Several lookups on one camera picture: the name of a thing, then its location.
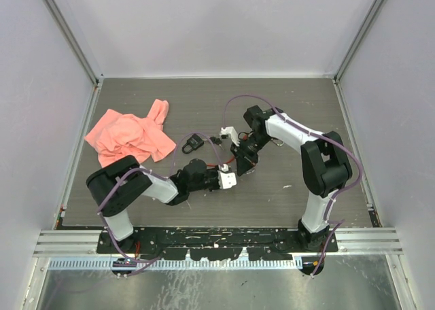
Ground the slotted cable duct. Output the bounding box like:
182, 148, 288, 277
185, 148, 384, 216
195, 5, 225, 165
48, 257, 302, 271

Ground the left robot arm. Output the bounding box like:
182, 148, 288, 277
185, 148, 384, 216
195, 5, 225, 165
86, 156, 222, 253

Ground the aluminium frame rail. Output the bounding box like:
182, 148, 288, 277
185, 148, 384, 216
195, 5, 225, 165
33, 227, 403, 258

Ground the black-headed key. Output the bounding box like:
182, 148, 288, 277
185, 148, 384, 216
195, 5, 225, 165
210, 136, 224, 150

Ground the red cable seal lock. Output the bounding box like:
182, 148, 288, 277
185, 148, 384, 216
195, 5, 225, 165
207, 156, 235, 167

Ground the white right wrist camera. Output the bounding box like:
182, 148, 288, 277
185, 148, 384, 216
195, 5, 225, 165
220, 126, 240, 146

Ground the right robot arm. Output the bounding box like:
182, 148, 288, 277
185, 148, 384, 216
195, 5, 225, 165
230, 105, 353, 252

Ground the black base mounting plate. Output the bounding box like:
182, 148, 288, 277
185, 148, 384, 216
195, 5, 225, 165
118, 227, 327, 261

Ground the black padlock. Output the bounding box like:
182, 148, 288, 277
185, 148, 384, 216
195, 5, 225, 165
181, 133, 205, 154

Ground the small brass padlock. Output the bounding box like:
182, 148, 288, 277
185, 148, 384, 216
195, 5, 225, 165
272, 139, 283, 147

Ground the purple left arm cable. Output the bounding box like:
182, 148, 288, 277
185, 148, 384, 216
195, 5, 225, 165
97, 132, 227, 283

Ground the pink cloth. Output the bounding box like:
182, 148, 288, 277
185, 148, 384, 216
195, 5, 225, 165
84, 99, 176, 167

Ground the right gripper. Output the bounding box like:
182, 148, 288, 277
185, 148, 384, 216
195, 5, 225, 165
230, 133, 272, 177

